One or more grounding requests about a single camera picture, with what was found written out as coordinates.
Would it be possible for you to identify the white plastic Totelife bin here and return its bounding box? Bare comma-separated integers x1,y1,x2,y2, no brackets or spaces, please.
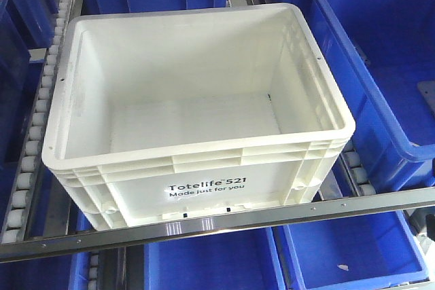
42,3,355,230

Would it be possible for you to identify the lower blue bin centre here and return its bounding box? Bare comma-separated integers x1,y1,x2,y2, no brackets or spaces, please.
143,228,286,289

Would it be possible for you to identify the blue bin right of white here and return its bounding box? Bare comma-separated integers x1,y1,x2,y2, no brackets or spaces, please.
309,0,434,192

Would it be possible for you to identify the lower blue bin right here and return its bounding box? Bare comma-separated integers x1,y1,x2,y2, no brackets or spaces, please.
277,211,429,289

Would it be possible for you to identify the blue bin far left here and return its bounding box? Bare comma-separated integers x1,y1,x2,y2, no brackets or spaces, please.
1,0,58,216

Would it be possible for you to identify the right roller track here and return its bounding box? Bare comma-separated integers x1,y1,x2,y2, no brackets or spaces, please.
340,140,376,197

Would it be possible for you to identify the roller track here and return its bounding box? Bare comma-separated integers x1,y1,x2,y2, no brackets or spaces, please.
1,0,75,244
340,140,376,197

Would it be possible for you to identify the left roller track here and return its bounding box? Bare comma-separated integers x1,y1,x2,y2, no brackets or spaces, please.
1,0,75,244

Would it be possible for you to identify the steel front shelf rail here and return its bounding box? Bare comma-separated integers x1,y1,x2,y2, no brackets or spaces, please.
1,187,434,263

